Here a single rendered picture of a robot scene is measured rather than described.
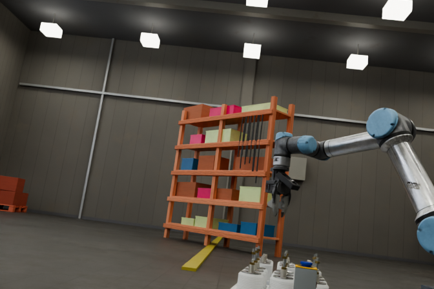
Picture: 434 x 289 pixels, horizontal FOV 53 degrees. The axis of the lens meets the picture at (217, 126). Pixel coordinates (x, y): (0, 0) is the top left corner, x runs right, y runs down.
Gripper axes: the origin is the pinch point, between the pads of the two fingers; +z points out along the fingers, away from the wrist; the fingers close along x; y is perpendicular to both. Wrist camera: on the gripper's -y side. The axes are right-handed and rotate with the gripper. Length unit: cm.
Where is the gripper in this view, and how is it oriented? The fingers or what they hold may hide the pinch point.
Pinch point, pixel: (279, 213)
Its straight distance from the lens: 192.6
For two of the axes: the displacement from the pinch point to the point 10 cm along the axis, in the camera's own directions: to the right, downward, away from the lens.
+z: -1.2, 9.7, -2.1
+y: -5.5, 1.1, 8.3
